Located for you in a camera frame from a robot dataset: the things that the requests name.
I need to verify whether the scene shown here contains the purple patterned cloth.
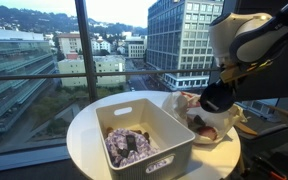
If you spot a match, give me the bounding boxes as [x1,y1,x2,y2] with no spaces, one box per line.
[104,128,159,168]

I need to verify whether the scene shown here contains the horizontal window rail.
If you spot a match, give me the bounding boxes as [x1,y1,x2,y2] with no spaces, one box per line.
[0,68,219,81]

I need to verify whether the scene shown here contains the black window mullion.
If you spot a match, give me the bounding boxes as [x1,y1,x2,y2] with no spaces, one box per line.
[75,0,97,103]

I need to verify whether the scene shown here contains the white plastic bag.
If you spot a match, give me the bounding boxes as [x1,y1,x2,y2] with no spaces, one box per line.
[162,91,245,144]

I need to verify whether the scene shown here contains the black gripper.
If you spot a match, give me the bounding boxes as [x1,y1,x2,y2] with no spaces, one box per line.
[199,79,235,113]

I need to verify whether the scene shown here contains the wooden chair frame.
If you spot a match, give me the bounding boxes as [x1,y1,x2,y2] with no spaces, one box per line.
[235,105,288,137]

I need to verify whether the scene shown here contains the red cloth item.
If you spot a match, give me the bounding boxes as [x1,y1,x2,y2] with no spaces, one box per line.
[197,126,217,140]

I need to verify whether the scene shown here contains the white plastic laundry basket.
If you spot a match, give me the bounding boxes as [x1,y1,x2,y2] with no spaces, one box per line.
[96,99,195,180]

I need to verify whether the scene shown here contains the black bowl-shaped cap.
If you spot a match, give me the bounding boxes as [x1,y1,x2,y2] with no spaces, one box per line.
[188,115,206,131]

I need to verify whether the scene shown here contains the orange handled tool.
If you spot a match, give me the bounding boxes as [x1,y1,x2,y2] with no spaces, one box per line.
[253,156,288,180]

